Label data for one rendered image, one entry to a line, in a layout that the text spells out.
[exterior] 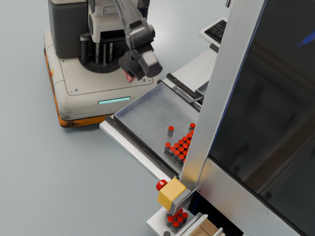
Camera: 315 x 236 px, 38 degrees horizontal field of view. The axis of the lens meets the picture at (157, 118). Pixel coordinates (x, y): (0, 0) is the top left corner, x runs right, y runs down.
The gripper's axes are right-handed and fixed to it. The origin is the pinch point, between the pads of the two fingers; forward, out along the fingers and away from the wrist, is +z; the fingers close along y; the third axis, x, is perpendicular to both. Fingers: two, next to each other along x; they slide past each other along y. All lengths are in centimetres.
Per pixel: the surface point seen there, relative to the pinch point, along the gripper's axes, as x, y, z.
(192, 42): 136, -49, 114
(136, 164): 33, -1, 109
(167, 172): -7.1, 30.9, 13.8
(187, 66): 38.4, 0.0, 19.6
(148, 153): -6.8, 21.1, 15.3
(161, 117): 10.0, 12.1, 18.1
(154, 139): 0.5, 17.6, 17.5
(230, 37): -13, 30, -59
